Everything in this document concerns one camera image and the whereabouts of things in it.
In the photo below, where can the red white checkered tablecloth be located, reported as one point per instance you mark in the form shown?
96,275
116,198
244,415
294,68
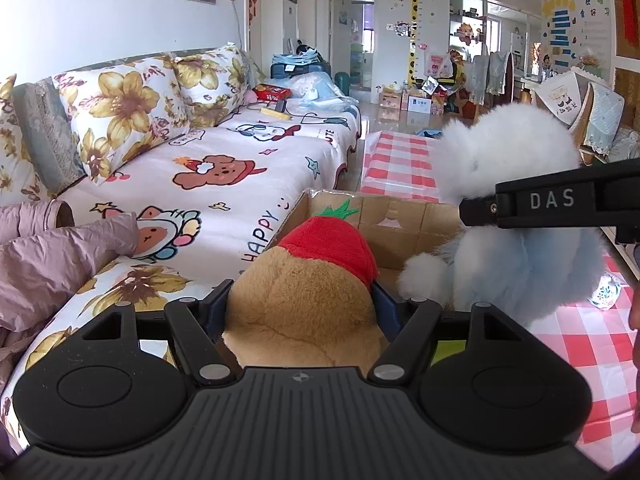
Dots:
575,350

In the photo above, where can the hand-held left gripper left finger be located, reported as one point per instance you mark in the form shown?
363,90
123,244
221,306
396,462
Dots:
222,305

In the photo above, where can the white and blue fluffy toy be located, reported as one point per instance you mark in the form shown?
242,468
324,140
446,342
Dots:
500,145

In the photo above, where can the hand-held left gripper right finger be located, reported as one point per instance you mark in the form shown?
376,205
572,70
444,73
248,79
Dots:
385,310

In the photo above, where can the plastic wrapped blue bedding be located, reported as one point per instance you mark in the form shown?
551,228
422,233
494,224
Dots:
320,90

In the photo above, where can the giraffe wall sticker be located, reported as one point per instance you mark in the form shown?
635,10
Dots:
414,35

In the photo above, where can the yellow floral cushion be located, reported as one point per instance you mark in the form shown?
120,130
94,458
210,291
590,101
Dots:
12,160
125,110
210,80

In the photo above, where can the red flat box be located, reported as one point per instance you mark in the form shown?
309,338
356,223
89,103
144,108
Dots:
272,92

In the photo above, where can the floral fabric pouch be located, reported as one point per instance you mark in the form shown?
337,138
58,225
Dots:
605,294

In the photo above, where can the white cardboard box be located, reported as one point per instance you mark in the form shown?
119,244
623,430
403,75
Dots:
420,104

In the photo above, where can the cartoon print sofa cover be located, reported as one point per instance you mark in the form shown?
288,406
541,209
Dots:
225,160

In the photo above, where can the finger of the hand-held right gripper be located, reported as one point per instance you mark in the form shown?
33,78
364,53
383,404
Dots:
550,200

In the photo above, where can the yellow power strip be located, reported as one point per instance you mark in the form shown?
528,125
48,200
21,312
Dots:
275,114

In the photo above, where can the pink padded jacket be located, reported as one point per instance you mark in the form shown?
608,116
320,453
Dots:
50,260

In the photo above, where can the dark green bin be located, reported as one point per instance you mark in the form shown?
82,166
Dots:
343,82

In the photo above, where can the blue lace chair cover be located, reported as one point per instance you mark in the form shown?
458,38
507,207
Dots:
605,117

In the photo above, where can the yellow-green scouring sponge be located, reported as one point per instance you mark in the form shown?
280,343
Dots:
450,352

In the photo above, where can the dark suitcase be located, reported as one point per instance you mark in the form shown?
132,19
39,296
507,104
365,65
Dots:
300,67

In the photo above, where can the white printed cover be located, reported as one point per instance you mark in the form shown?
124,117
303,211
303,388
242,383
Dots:
562,97

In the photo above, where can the brown plush with red hat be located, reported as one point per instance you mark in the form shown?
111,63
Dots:
300,310

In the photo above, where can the sofa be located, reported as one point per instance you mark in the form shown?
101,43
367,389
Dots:
35,125

